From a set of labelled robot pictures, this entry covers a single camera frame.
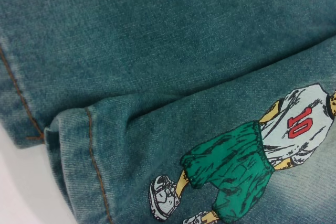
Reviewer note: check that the blue denim shorts with print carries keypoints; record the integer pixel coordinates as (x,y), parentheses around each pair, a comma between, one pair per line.
(168,77)

